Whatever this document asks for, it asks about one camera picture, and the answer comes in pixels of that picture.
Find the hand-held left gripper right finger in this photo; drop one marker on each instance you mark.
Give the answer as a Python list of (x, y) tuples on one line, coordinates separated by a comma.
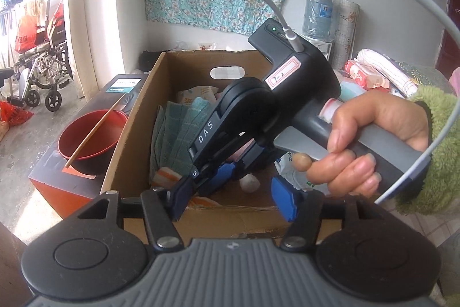
[(284, 199)]

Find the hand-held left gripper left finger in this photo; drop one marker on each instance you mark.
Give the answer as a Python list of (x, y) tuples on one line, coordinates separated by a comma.
[(181, 201)]

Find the folding wheelchair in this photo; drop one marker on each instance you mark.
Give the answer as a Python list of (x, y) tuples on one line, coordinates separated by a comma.
[(43, 59)]

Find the white yellow snack bag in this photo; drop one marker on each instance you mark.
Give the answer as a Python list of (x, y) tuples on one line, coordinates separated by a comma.
[(196, 94)]

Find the wooden chopstick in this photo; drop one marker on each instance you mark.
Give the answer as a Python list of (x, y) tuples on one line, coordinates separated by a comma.
[(93, 132)]

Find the person's right hand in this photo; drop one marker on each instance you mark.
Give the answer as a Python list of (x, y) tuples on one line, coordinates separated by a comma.
[(388, 116)]

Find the red plastic bag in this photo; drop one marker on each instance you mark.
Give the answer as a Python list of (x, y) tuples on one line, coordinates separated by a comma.
[(14, 114)]

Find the orange white packet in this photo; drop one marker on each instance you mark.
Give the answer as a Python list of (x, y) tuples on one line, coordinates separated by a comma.
[(165, 177)]

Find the rolled patterned mat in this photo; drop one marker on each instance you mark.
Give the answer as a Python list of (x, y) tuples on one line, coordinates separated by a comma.
[(346, 33)]

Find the teal green towel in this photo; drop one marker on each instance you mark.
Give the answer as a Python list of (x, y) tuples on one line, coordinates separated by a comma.
[(179, 134)]

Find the orange wet wipes pack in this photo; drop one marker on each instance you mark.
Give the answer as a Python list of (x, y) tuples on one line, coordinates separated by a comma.
[(366, 76)]

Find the orange bag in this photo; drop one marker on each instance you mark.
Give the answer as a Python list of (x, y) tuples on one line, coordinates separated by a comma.
[(25, 33)]

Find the brown cardboard box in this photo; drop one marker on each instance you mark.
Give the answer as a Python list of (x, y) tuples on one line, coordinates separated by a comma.
[(136, 134)]

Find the white green printed packet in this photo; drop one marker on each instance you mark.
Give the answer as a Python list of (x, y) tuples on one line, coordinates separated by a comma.
[(293, 177)]

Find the person's right forearm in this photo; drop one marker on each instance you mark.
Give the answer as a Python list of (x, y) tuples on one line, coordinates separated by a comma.
[(445, 134)]

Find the black orange carton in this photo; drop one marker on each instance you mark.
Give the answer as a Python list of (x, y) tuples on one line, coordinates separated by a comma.
[(64, 188)]

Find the pink plush toy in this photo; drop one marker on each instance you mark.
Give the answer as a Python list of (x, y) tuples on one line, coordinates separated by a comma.
[(250, 183)]

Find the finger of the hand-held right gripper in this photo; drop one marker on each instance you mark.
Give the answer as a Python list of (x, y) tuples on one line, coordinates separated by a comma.
[(251, 157), (224, 173)]

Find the red bowl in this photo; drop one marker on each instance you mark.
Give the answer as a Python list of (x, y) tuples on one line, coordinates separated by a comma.
[(90, 138)]

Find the green leaf pattern pillow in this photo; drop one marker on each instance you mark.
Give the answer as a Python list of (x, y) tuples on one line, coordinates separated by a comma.
[(427, 73)]

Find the brown door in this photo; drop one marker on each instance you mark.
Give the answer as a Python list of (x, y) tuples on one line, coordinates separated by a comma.
[(449, 48)]

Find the white quilted blanket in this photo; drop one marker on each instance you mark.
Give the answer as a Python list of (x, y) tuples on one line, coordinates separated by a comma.
[(391, 71)]

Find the blue water bottle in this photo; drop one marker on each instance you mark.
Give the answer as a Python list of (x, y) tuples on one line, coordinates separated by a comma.
[(319, 17)]

